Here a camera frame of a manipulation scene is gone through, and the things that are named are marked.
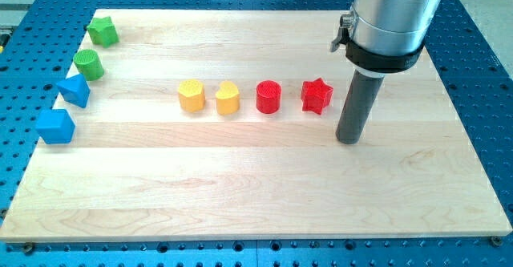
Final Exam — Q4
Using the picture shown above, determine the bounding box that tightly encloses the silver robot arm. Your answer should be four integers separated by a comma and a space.
330, 0, 441, 77

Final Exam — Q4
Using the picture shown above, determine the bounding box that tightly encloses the red cylinder block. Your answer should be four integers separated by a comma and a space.
256, 80, 281, 114

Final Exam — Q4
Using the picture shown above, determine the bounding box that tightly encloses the yellow crescent block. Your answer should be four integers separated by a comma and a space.
216, 81, 240, 115

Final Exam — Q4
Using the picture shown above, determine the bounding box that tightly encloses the light wooden board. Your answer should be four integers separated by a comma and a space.
1, 9, 511, 242

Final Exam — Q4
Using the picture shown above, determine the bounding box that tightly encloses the red star block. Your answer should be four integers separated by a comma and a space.
301, 78, 333, 115

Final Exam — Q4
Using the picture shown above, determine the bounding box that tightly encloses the yellow hexagon block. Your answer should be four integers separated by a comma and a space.
178, 79, 205, 112

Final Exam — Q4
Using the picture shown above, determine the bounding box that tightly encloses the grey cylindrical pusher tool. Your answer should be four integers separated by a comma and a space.
336, 71, 384, 144

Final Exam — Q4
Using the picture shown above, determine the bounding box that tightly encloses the green star block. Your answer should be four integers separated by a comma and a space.
87, 16, 119, 48

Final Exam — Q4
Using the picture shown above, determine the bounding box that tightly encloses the green cylinder block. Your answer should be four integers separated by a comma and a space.
73, 49, 105, 81

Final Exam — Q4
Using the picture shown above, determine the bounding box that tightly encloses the blue triangle block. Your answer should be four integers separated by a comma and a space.
57, 74, 91, 108

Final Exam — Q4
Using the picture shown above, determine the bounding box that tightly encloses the blue cube block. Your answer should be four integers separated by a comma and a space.
35, 109, 75, 144

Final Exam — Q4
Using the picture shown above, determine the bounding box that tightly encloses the blue perforated table plate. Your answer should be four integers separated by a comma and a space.
1, 0, 512, 266

